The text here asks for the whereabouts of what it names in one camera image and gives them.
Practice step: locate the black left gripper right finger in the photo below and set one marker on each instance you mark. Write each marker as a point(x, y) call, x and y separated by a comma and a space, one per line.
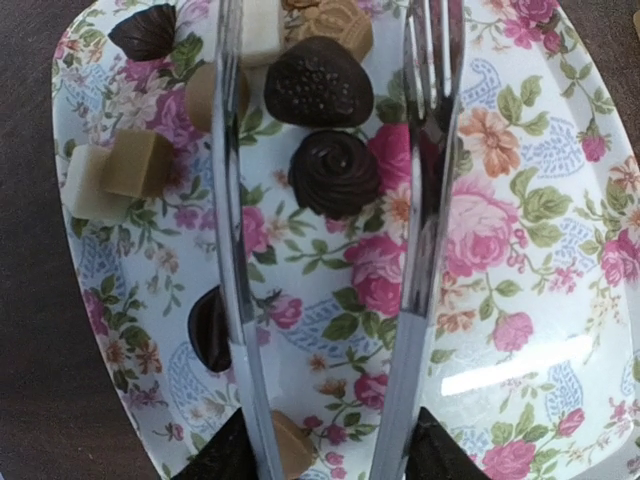
point(435, 455)

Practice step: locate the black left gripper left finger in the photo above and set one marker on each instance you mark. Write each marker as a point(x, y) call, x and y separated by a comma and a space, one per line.
point(227, 456)

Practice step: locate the dark rose shaped chocolate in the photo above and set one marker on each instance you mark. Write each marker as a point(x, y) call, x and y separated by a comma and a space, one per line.
point(334, 174)

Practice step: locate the dark strawberry shaped chocolate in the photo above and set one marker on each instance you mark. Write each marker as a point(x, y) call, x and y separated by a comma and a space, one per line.
point(317, 83)

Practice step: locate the tan crown shaped chocolate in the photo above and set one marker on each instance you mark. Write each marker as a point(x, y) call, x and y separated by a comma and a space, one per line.
point(341, 20)

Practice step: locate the tan heart chocolate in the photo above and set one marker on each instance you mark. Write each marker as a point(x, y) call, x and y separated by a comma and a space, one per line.
point(295, 448)

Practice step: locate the dark round chocolate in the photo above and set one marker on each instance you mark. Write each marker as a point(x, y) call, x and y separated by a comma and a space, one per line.
point(208, 331)

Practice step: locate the white cube chocolate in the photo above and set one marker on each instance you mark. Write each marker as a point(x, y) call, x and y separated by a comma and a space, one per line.
point(82, 193)

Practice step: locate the tan cube chocolate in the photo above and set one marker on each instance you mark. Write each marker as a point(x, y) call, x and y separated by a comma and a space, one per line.
point(138, 165)

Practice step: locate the tan round chocolate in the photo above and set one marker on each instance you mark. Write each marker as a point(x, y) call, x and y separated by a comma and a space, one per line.
point(199, 97)

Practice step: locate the dark shell shaped chocolate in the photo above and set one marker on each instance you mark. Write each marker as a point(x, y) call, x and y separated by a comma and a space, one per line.
point(148, 34)

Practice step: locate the white square chocolate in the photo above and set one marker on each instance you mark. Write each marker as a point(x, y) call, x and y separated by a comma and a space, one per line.
point(262, 32)

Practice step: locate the floral rectangular tray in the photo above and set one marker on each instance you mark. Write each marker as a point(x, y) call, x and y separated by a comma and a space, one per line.
point(533, 357)

